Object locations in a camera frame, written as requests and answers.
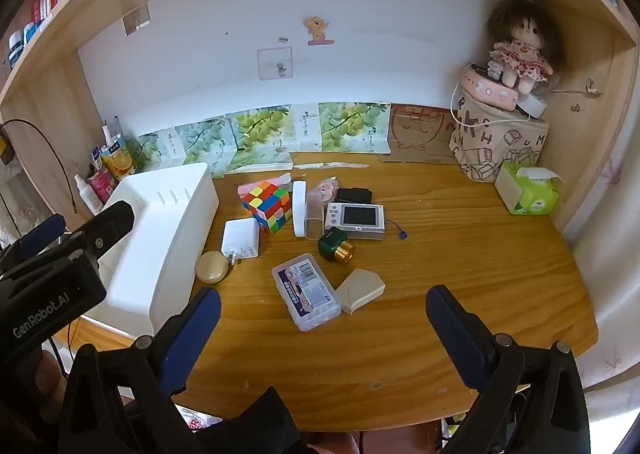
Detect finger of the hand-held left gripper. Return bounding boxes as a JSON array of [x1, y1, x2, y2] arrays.
[[74, 200, 136, 263], [0, 214, 66, 268]]

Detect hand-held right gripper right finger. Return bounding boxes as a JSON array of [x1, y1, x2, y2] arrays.
[[425, 285, 592, 454]]

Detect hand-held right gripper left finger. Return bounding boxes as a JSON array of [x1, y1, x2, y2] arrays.
[[59, 286, 223, 454]]

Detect white plastic storage box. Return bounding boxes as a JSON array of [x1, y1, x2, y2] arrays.
[[82, 162, 220, 340]]

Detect small beige box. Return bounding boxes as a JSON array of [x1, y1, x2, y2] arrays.
[[334, 268, 386, 316]]

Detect white plug charger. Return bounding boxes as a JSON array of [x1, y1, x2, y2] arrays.
[[221, 219, 261, 265]]

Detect clear labelled plastic case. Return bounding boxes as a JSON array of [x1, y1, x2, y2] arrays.
[[271, 254, 342, 332]]

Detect pink hair roller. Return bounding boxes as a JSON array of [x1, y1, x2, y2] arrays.
[[237, 173, 293, 197]]

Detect green and gold cylinder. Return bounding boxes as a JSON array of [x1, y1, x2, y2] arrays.
[[317, 229, 357, 266]]

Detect clear acrylic box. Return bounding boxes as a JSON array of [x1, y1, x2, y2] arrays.
[[305, 188, 326, 240]]

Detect person's left hand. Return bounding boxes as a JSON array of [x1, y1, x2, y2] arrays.
[[22, 349, 71, 425]]

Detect white pump bottle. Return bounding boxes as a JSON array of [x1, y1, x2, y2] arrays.
[[74, 174, 103, 216]]

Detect orange juice carton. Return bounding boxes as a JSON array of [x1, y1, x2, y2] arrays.
[[100, 134, 137, 180]]

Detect round beige compact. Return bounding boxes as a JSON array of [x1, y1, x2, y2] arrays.
[[196, 251, 230, 284]]

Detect grape print cardboard sheet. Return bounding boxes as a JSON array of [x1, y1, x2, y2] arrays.
[[226, 105, 297, 172], [135, 130, 176, 170], [292, 101, 392, 154], [174, 116, 237, 179]]

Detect person's dark clothing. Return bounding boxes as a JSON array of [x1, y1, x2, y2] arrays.
[[197, 386, 311, 454]]

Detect multicoloured puzzle cube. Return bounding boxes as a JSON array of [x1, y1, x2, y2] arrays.
[[241, 182, 293, 235]]

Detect green tissue box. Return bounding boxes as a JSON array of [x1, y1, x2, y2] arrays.
[[495, 163, 562, 216]]

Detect white oblong plastic case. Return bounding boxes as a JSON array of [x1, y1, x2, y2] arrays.
[[292, 180, 307, 239]]

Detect small black case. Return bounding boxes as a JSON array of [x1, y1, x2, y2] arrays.
[[335, 187, 374, 205]]

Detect white floral curtain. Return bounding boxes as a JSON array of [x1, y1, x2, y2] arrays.
[[565, 24, 640, 390]]

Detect printed canvas bag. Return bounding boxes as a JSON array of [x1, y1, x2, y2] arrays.
[[448, 89, 550, 183]]

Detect brown drawn cardboard sheet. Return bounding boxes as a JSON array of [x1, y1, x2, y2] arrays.
[[382, 104, 463, 166]]

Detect white paper strip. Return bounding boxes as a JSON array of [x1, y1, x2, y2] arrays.
[[292, 161, 368, 170]]

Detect clear tape patch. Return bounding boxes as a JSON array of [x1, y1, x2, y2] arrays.
[[122, 4, 151, 35]]

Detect white power adapter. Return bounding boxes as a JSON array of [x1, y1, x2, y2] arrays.
[[515, 91, 548, 119]]

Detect pink round box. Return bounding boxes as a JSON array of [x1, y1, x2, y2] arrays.
[[461, 63, 520, 111]]

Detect brown haired rag doll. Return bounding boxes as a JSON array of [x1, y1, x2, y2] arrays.
[[486, 0, 566, 87]]

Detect thin black cable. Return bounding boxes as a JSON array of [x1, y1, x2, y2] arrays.
[[0, 119, 78, 215]]

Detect white digital camera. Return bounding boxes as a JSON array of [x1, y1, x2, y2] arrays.
[[324, 202, 386, 241]]

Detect white cable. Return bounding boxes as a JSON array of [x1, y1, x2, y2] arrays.
[[450, 79, 531, 127]]

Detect pale square wall sticker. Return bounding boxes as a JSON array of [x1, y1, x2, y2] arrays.
[[256, 46, 294, 81]]

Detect yellow bear wall sticker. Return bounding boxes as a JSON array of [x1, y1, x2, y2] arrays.
[[305, 16, 335, 46]]

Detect wall hook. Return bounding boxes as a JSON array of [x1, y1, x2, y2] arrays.
[[552, 76, 603, 97]]

